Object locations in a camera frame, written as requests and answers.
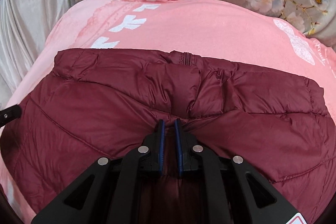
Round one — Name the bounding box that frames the pink fleece blanket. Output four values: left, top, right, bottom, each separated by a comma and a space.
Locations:
0, 0, 336, 224

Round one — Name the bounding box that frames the silver satin curtain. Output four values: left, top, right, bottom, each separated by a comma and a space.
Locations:
1, 0, 75, 109

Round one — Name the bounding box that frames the maroon quilted puffer jacket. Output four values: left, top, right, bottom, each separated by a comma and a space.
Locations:
1, 49, 335, 223

